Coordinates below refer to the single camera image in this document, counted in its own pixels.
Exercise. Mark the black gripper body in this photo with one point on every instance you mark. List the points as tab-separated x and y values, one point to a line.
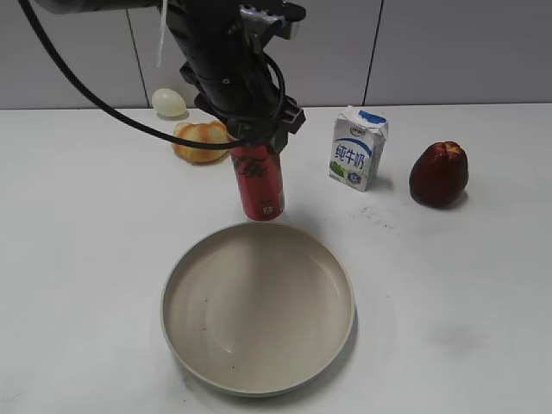
251	103

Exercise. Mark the red cola can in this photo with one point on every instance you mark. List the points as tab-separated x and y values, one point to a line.
258	175

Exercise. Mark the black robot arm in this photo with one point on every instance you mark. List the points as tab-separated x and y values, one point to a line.
223	43

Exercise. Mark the beige round plate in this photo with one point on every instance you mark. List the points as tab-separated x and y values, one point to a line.
257	309

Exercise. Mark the peeled orange fruit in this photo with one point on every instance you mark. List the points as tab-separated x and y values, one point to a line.
206	132

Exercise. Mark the pale white egg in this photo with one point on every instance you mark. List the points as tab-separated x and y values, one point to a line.
168	103

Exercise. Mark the white blue milk carton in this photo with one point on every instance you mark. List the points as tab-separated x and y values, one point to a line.
358	142

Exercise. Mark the dark red wax apple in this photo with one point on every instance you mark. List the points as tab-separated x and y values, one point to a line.
440	174

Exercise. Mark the white cable tie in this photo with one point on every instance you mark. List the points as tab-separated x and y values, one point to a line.
162	31

